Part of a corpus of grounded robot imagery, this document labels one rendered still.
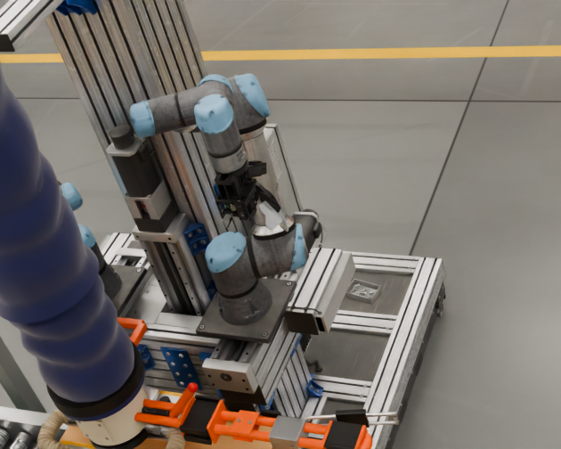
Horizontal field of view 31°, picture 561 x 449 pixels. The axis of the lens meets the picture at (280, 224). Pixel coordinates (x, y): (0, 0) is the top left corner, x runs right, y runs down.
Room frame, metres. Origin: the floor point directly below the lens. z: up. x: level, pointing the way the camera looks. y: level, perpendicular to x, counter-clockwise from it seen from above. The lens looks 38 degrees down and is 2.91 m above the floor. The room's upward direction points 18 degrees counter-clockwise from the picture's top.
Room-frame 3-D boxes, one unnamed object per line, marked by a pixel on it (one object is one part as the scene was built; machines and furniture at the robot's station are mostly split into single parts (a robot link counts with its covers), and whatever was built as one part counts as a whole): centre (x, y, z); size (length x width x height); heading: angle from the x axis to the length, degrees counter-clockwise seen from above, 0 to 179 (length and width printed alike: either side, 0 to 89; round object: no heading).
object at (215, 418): (1.58, 0.31, 1.18); 0.10 x 0.08 x 0.06; 148
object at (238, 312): (2.07, 0.16, 1.09); 0.15 x 0.15 x 0.10
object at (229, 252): (2.07, 0.15, 1.20); 0.13 x 0.12 x 0.14; 84
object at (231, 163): (1.75, 0.06, 1.74); 0.08 x 0.08 x 0.05
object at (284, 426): (1.47, 0.12, 1.18); 0.07 x 0.07 x 0.04; 58
